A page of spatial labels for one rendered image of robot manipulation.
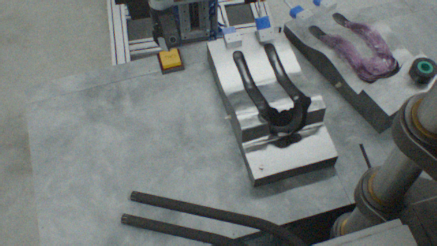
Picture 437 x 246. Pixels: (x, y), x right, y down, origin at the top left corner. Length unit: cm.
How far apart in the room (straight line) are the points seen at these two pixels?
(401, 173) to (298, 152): 65
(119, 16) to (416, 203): 203
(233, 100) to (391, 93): 48
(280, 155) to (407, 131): 75
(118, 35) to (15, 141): 75
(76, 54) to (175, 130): 142
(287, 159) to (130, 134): 49
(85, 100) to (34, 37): 141
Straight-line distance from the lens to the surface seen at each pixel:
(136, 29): 263
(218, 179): 147
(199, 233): 134
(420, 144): 74
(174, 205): 138
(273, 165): 143
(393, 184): 89
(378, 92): 156
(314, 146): 147
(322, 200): 147
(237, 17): 265
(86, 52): 287
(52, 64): 287
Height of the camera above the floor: 213
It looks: 59 degrees down
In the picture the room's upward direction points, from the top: straight up
